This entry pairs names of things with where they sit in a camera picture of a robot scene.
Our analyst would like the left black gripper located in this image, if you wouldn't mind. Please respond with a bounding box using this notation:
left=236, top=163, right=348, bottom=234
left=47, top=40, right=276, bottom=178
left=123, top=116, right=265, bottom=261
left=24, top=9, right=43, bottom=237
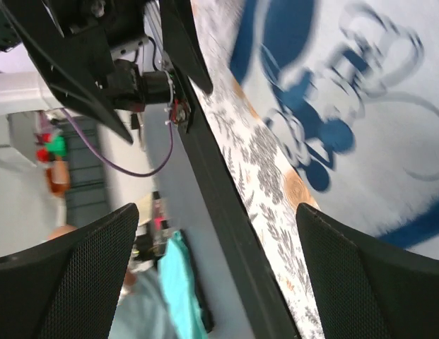
left=3, top=0, right=213, bottom=143

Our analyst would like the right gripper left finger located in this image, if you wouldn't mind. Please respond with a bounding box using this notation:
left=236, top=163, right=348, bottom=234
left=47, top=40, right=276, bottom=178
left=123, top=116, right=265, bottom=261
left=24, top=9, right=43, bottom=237
left=0, top=203, right=139, bottom=338

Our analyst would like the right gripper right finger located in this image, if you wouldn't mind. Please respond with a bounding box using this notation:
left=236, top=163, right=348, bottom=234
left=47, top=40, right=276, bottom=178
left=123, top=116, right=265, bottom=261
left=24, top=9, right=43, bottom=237
left=296, top=203, right=439, bottom=339

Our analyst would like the navy blue t shirt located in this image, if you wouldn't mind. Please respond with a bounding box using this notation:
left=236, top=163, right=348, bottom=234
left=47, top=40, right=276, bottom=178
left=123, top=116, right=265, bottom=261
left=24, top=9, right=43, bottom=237
left=230, top=1, right=439, bottom=260

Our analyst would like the teal cloth off table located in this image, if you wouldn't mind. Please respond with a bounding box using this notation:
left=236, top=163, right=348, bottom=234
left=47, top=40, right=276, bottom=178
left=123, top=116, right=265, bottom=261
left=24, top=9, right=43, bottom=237
left=158, top=231, right=208, bottom=339

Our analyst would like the floral patterned table mat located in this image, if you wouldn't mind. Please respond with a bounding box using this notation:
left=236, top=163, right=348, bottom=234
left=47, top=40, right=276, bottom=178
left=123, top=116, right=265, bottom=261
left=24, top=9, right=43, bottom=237
left=192, top=1, right=324, bottom=338

